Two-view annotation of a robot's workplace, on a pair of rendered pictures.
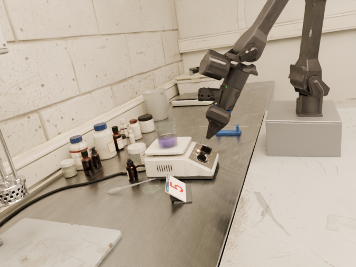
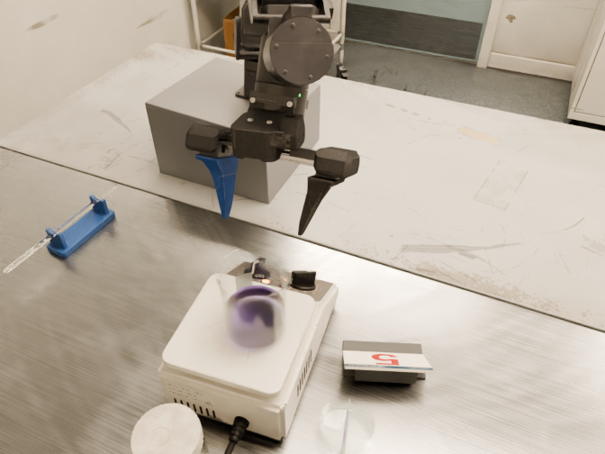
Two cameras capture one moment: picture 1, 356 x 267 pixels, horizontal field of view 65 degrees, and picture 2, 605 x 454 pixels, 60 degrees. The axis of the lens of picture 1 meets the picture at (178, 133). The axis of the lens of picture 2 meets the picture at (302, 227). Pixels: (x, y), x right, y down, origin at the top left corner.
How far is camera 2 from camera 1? 0.83 m
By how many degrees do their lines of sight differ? 78
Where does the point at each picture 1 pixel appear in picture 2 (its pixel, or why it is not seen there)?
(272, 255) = (562, 268)
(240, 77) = not seen: hidden behind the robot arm
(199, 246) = (556, 346)
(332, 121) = (313, 88)
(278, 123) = not seen: hidden behind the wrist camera
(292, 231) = (510, 238)
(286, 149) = (284, 171)
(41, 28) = not seen: outside the picture
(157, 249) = (577, 413)
